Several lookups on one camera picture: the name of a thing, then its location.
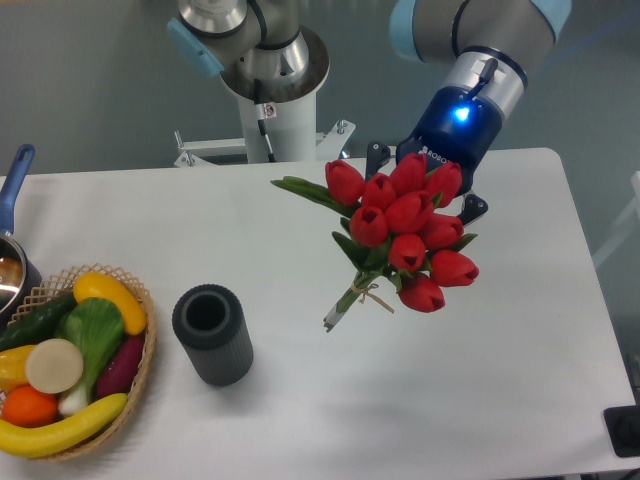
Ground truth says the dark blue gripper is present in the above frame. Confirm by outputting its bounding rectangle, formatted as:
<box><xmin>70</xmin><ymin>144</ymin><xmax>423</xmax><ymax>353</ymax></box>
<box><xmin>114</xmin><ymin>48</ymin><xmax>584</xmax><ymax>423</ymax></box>
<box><xmin>365</xmin><ymin>86</ymin><xmax>503</xmax><ymax>227</ymax></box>

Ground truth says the red tulip bouquet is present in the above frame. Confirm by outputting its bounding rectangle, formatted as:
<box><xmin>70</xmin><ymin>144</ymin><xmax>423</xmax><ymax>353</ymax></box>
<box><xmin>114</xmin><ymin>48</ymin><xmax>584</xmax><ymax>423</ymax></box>
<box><xmin>273</xmin><ymin>153</ymin><xmax>480</xmax><ymax>331</ymax></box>

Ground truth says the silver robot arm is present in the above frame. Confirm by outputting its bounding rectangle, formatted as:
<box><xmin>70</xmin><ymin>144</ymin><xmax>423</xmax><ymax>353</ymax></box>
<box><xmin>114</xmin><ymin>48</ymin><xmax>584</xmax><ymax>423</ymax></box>
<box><xmin>167</xmin><ymin>1</ymin><xmax>572</xmax><ymax>224</ymax></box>

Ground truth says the dark grey ribbed vase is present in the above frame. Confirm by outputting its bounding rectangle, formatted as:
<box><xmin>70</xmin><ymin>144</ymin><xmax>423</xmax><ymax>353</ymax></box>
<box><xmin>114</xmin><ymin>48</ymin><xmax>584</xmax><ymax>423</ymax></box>
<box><xmin>172</xmin><ymin>284</ymin><xmax>254</xmax><ymax>387</ymax></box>

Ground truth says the black device at edge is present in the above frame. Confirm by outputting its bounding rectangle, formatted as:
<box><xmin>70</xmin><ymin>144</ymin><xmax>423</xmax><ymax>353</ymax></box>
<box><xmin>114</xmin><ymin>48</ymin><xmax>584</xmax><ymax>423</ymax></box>
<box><xmin>603</xmin><ymin>405</ymin><xmax>639</xmax><ymax>458</ymax></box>

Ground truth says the green bok choy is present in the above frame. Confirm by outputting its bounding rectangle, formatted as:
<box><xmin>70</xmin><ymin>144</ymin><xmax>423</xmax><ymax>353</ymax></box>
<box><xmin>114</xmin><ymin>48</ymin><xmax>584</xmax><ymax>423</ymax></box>
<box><xmin>55</xmin><ymin>298</ymin><xmax>124</xmax><ymax>417</ymax></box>

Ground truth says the purple sweet potato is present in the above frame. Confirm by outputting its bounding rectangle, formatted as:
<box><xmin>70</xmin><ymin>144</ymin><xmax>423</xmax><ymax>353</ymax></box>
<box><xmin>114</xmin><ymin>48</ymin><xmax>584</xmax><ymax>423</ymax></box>
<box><xmin>95</xmin><ymin>336</ymin><xmax>144</xmax><ymax>399</ymax></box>

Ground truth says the woven wicker basket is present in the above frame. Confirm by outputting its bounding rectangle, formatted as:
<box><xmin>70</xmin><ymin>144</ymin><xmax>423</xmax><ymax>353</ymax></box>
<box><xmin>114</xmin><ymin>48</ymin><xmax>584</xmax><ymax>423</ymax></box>
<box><xmin>1</xmin><ymin>264</ymin><xmax>156</xmax><ymax>460</ymax></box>

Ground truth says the dark green cucumber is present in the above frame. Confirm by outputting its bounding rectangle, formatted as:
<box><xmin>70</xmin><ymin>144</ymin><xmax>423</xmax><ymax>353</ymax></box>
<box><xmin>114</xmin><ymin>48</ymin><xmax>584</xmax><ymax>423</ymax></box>
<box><xmin>1</xmin><ymin>293</ymin><xmax>77</xmax><ymax>351</ymax></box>

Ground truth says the beige round slice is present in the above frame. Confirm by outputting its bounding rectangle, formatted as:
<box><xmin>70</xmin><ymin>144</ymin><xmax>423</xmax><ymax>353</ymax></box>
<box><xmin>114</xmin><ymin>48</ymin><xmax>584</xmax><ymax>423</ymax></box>
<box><xmin>25</xmin><ymin>338</ymin><xmax>84</xmax><ymax>394</ymax></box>

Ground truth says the yellow bell pepper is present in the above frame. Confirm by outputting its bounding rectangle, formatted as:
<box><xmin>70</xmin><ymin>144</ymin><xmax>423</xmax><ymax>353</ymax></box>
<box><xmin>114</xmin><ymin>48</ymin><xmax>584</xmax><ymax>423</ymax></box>
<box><xmin>0</xmin><ymin>345</ymin><xmax>35</xmax><ymax>392</ymax></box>

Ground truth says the orange fruit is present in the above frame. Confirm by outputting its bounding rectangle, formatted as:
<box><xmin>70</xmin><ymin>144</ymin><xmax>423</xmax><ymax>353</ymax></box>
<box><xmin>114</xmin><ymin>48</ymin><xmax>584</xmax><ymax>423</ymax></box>
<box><xmin>1</xmin><ymin>385</ymin><xmax>58</xmax><ymax>428</ymax></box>

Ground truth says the yellow banana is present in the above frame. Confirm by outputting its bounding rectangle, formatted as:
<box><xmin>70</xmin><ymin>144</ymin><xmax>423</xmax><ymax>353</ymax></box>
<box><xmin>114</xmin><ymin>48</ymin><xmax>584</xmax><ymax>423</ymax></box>
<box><xmin>1</xmin><ymin>393</ymin><xmax>128</xmax><ymax>459</ymax></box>

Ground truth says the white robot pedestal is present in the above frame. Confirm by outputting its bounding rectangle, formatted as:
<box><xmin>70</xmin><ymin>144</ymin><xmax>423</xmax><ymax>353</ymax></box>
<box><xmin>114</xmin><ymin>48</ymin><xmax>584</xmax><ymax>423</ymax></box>
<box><xmin>174</xmin><ymin>90</ymin><xmax>356</xmax><ymax>167</ymax></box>

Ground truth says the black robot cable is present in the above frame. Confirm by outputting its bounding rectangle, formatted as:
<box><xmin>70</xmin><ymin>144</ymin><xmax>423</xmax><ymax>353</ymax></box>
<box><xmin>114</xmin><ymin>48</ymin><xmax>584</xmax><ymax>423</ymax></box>
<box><xmin>248</xmin><ymin>0</ymin><xmax>278</xmax><ymax>163</ymax></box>

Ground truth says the blue handled saucepan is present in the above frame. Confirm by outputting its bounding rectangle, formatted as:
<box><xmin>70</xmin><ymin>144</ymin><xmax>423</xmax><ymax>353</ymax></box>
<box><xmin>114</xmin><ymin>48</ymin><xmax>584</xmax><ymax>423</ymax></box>
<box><xmin>1</xmin><ymin>144</ymin><xmax>41</xmax><ymax>330</ymax></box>

